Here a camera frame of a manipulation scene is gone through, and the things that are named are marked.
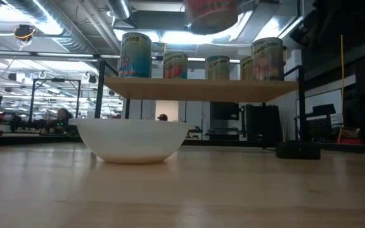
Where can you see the tin can tomatoes label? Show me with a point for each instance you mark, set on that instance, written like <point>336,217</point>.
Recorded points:
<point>175,66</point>

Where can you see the tin can carrots label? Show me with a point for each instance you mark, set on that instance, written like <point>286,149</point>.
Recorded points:
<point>218,68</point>

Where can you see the tin can blue berries label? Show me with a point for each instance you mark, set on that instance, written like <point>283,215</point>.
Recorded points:
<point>135,57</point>

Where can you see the tin can pineapple label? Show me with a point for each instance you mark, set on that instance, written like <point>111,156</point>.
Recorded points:
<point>246,69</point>

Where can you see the tin can peaches label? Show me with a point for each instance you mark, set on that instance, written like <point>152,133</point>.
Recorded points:
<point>267,60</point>

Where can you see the tin can red green label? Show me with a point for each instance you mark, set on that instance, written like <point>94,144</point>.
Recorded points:
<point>211,16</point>

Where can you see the person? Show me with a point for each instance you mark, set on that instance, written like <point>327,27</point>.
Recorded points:
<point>162,117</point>
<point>62,115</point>

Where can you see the black monitor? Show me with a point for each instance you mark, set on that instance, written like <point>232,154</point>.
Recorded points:
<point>224,111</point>

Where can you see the white plastic bowl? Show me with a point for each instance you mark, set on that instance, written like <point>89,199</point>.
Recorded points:
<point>128,142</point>

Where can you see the black cabinet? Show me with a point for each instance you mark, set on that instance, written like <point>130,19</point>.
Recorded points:
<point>263,123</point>

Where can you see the black rounded block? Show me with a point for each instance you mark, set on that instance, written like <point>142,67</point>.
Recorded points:
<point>298,151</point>

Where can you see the black mesh chair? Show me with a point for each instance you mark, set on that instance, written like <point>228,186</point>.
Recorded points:
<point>320,125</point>

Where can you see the wooden shelf black metal frame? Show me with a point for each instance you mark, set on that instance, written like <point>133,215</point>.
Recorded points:
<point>201,90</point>

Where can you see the black aluminium rig frame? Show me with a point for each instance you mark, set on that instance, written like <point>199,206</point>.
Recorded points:
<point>227,142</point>

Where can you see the silver ventilation duct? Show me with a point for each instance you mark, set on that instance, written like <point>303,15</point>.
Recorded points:
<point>59,28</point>
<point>119,8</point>

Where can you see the black workstation frame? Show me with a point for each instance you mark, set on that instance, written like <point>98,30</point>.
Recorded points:
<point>34,98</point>

